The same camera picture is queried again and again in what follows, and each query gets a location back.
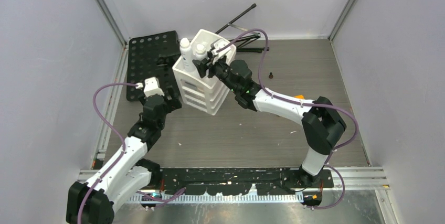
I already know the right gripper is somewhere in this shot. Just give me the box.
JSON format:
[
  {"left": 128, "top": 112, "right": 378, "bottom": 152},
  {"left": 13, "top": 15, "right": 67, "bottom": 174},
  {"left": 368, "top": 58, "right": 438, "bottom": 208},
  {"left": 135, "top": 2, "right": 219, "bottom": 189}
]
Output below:
[{"left": 193, "top": 52, "right": 239, "bottom": 94}]

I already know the large white spray bottle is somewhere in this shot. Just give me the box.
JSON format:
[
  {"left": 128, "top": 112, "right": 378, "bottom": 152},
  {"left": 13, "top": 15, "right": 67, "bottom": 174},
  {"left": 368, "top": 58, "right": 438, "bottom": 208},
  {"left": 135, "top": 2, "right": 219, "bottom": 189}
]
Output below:
[{"left": 193, "top": 44, "right": 207, "bottom": 60}]

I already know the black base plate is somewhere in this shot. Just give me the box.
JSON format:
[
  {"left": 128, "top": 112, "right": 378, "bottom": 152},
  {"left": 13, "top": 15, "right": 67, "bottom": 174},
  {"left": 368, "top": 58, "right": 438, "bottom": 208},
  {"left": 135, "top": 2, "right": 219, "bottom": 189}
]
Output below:
[{"left": 144, "top": 167, "right": 334, "bottom": 196}]

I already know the black music stand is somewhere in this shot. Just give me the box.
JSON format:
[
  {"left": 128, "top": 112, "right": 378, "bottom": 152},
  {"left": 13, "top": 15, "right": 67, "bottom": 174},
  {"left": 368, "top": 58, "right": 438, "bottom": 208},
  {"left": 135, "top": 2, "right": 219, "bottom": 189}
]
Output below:
[{"left": 126, "top": 3, "right": 263, "bottom": 102}]

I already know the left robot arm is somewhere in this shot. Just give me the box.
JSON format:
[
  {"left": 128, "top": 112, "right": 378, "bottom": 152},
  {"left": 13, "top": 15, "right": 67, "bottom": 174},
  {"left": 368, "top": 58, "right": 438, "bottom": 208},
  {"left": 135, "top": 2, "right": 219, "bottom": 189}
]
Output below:
[{"left": 66, "top": 89, "right": 182, "bottom": 223}]

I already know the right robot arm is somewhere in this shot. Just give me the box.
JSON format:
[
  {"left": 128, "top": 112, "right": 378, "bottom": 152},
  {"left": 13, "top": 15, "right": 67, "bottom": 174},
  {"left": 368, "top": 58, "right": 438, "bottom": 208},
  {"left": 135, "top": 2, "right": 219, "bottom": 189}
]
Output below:
[{"left": 193, "top": 59, "right": 347, "bottom": 188}]

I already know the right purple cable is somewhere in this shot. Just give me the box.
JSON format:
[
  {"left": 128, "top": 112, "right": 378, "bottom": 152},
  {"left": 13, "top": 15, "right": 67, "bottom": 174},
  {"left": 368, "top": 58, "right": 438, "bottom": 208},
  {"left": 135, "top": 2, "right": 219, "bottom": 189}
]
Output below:
[{"left": 222, "top": 28, "right": 359, "bottom": 210}]

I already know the white plastic drawer organizer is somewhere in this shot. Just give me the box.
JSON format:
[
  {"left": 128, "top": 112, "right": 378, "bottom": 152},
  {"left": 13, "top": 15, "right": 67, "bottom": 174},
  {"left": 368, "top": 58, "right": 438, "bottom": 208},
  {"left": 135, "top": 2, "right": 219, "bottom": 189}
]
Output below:
[{"left": 172, "top": 28, "right": 237, "bottom": 116}]

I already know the purple cable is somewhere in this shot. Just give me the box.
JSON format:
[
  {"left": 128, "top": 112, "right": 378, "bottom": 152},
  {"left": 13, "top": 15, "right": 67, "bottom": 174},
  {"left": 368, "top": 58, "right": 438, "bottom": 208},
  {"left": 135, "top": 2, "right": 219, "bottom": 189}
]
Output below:
[
  {"left": 222, "top": 28, "right": 359, "bottom": 210},
  {"left": 76, "top": 82, "right": 187, "bottom": 224}
]

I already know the yellow red toy block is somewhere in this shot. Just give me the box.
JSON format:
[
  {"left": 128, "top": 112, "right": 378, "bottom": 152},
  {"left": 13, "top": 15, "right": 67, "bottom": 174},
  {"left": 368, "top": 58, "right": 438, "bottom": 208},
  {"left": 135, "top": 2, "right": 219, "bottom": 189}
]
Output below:
[{"left": 294, "top": 95, "right": 304, "bottom": 100}]

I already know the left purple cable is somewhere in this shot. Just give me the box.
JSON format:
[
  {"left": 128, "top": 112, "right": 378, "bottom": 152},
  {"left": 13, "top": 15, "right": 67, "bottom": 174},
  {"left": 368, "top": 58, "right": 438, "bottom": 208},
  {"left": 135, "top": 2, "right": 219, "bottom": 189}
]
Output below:
[{"left": 76, "top": 82, "right": 187, "bottom": 224}]

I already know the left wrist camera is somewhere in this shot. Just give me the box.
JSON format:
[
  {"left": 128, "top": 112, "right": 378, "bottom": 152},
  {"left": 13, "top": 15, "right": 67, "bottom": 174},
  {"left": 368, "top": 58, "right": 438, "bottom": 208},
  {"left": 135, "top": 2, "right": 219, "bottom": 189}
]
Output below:
[{"left": 135, "top": 77, "right": 165, "bottom": 98}]

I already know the small white bottle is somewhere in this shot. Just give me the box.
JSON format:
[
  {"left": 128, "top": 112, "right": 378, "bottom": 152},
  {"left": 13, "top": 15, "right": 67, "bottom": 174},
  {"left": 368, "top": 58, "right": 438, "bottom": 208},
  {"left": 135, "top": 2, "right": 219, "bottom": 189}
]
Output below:
[{"left": 179, "top": 38, "right": 196, "bottom": 72}]

